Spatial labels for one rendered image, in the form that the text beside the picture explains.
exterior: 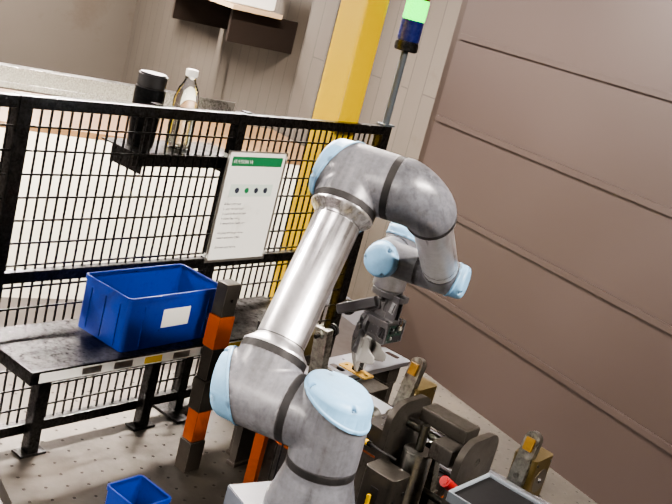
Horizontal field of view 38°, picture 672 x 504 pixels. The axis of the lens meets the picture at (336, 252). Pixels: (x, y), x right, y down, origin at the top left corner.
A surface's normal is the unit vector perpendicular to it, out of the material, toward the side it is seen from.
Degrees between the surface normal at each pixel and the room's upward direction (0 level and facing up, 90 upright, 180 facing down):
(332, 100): 90
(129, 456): 0
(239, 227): 90
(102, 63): 90
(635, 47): 90
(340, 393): 8
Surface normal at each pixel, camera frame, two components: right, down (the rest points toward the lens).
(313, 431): -0.35, 0.16
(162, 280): 0.76, 0.35
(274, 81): -0.82, -0.06
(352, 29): -0.63, 0.05
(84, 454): 0.25, -0.93
